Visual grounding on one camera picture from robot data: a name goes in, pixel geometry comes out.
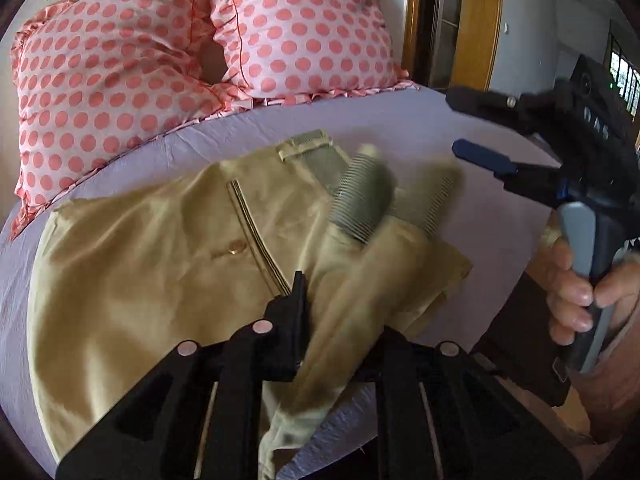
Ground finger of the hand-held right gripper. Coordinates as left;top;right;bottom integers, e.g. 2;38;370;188
444;86;532;132
451;138;567;207

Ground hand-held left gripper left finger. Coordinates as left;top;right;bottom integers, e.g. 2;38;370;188
56;270;307;480

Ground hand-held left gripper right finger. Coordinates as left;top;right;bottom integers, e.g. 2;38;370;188
359;327;584;480

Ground khaki pants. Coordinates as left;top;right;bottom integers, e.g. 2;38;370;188
27;129;475;480

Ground person's right forearm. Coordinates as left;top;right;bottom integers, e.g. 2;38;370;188
575;295;640;445

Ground person's right hand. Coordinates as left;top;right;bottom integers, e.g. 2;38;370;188
545;235;640;348

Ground lavender bed sheet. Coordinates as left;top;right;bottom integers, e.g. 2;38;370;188
0;82;568;480

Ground window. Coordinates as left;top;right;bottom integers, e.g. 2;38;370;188
606;35;640;113

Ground pink polka dot pillow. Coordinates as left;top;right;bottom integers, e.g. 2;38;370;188
200;0;418;107
9;0;236;241

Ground wooden door frame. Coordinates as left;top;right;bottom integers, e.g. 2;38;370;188
401;0;504;94

